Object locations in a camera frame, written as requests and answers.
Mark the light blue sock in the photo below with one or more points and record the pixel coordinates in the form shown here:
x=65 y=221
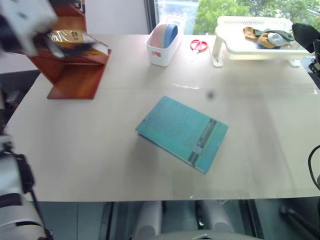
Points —
x=275 y=38

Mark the mustard yellow sock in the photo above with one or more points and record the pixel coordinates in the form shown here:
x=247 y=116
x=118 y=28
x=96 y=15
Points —
x=265 y=41

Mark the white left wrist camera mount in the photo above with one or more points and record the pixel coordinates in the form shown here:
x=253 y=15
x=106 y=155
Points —
x=23 y=17

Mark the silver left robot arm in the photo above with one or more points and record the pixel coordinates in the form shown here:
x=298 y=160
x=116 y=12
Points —
x=12 y=215

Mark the teal book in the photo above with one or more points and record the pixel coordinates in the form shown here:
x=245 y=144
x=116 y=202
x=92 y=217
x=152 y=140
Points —
x=182 y=135

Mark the white plastic drying rack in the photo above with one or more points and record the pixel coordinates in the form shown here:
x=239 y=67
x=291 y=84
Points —
x=250 y=53

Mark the yellow book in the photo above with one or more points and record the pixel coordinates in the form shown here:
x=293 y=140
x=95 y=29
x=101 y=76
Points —
x=65 y=37

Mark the pink plastic bowl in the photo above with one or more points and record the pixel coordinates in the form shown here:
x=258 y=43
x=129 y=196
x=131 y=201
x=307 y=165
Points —
x=157 y=36

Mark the wooden bookshelf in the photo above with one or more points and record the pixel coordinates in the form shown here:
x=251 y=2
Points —
x=75 y=77

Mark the blue plastic bowl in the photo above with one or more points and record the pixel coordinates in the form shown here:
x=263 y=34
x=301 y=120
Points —
x=171 y=33

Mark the dark green sock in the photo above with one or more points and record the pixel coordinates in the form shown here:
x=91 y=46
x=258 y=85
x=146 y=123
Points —
x=285 y=35

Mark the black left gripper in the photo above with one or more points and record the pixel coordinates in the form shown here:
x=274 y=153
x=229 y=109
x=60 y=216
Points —
x=47 y=42

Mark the black tripod leg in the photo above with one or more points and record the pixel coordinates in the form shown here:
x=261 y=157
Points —
x=297 y=220

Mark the brown sock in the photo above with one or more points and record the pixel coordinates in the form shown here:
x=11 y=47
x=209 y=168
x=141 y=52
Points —
x=250 y=33

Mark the grey robot torso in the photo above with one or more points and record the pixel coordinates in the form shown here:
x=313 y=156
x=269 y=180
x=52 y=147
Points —
x=205 y=236

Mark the grey rounded robot leg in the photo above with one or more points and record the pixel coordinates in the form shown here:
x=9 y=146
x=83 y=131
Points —
x=148 y=220
x=217 y=217

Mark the white plastic storage bin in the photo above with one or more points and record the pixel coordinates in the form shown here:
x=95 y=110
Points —
x=162 y=56

